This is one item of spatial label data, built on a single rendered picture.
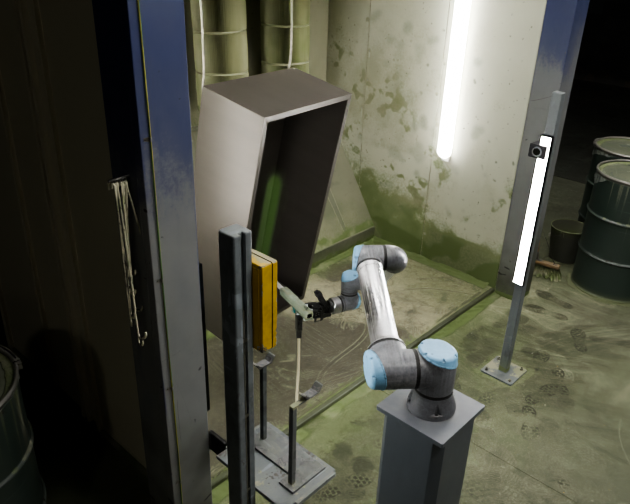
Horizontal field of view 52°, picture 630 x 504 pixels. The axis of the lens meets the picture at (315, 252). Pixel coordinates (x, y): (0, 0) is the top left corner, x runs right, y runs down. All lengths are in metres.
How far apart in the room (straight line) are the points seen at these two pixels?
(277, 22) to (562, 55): 1.76
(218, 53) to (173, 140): 2.09
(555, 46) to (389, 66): 1.23
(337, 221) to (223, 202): 2.22
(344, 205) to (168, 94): 3.27
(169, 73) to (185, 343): 0.91
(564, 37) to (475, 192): 1.16
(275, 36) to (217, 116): 1.73
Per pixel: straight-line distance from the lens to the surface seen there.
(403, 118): 4.82
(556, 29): 4.20
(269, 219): 3.54
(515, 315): 3.76
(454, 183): 4.68
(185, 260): 2.13
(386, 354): 2.41
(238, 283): 1.58
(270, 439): 2.18
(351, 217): 5.07
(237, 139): 2.68
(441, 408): 2.53
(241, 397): 1.78
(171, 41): 1.92
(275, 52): 4.40
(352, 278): 3.36
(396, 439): 2.62
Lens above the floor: 2.29
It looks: 27 degrees down
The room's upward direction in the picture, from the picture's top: 2 degrees clockwise
